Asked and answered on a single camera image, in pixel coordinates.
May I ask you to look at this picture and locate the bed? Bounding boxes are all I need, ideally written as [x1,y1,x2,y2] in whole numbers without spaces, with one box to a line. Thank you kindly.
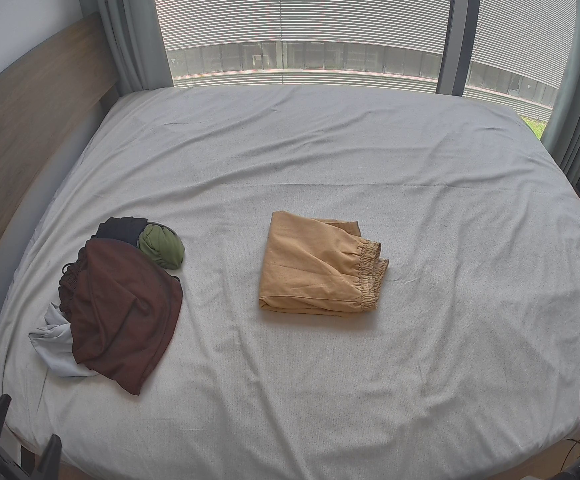
[0,11,580,480]

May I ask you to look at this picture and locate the pale grey garment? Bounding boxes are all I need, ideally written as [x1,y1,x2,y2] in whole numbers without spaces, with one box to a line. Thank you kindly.
[28,302,100,378]

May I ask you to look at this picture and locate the brown shorts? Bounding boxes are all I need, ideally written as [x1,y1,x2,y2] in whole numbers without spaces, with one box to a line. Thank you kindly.
[58,237,185,396]

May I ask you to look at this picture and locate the black garment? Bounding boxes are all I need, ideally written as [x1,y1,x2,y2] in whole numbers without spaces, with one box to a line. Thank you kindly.
[93,216,153,247]

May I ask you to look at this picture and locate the green garment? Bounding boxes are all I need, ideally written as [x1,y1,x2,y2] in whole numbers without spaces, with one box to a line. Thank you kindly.
[137,221,186,271]

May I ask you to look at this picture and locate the tan shorts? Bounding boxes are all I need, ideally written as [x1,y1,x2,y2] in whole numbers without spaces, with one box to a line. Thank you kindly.
[258,210,390,317]

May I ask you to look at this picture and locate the window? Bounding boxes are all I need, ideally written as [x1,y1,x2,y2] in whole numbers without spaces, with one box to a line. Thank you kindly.
[150,0,579,125]

